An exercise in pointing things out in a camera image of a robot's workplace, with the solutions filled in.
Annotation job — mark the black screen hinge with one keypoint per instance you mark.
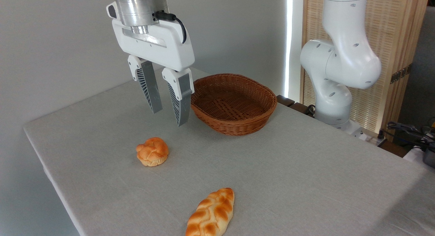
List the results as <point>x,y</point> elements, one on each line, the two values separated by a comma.
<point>400,74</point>

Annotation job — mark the long braided bread loaf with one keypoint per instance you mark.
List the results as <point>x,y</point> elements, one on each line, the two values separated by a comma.
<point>212,214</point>

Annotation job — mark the grey tablecloth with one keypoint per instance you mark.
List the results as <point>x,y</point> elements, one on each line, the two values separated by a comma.
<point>272,181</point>

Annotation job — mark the wooden slatted screen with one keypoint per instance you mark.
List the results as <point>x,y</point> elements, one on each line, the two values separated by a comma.
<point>394,35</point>

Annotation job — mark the brown wicker basket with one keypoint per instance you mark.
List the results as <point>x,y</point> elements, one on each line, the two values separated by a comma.
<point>234,105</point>

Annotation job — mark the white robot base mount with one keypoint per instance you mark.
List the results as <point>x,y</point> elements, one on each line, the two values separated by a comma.
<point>353,129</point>

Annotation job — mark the round knotted bread roll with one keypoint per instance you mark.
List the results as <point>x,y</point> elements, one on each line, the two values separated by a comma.
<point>153,151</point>

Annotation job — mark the dark wooden table edge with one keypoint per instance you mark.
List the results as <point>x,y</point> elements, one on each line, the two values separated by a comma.
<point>294,105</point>

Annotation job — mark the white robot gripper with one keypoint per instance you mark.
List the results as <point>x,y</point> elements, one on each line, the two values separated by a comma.
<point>159,47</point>

